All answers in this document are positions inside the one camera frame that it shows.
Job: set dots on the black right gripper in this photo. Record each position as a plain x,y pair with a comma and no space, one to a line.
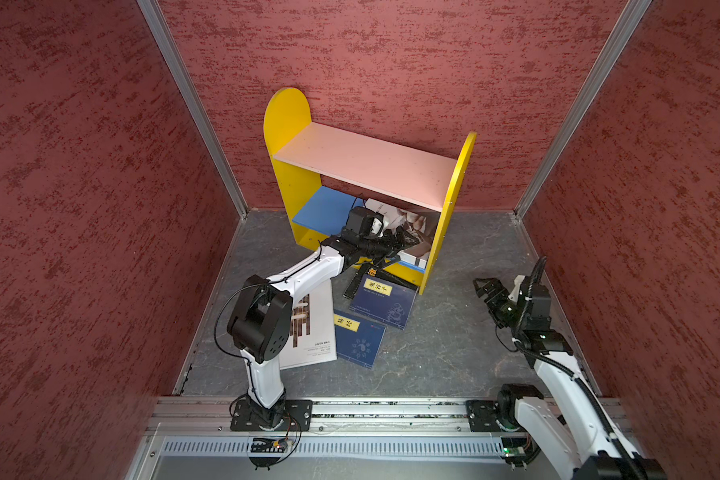
491,283

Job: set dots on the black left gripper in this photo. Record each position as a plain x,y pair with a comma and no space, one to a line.
391,248

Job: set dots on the white heritage cultural book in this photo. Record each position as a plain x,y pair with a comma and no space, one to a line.
423,225

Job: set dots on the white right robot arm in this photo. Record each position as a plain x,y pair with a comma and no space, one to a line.
582,441

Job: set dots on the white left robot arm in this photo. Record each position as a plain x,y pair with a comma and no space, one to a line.
260,320

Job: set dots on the black book under blue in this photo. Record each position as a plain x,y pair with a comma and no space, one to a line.
356,281

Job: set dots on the blue book yellow label rear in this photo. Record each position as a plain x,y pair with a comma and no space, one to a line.
384,301

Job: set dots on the blue book yellow label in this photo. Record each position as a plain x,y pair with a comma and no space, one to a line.
384,301
357,340

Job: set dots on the blue book yellow label front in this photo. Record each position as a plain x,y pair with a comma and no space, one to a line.
357,340

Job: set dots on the yellow pink blue bookshelf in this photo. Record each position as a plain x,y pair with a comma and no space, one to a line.
303,153

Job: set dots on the white book brown pattern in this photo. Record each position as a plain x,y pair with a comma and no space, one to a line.
311,339

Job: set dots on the left corner aluminium profile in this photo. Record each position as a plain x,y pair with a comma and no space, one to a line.
160,31

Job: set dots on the corner aluminium profile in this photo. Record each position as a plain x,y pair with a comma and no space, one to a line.
622,31
160,31

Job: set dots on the right corner aluminium profile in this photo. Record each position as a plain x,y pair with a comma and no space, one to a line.
622,31

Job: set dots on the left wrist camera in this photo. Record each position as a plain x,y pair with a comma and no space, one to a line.
364,223

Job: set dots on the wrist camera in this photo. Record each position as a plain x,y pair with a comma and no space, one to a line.
525,289
364,223

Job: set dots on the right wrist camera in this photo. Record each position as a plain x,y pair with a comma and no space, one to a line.
525,289

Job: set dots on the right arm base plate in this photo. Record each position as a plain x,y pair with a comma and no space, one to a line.
483,417

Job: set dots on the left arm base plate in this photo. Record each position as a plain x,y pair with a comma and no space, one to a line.
248,416

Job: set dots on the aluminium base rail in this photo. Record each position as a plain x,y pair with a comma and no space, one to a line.
409,430

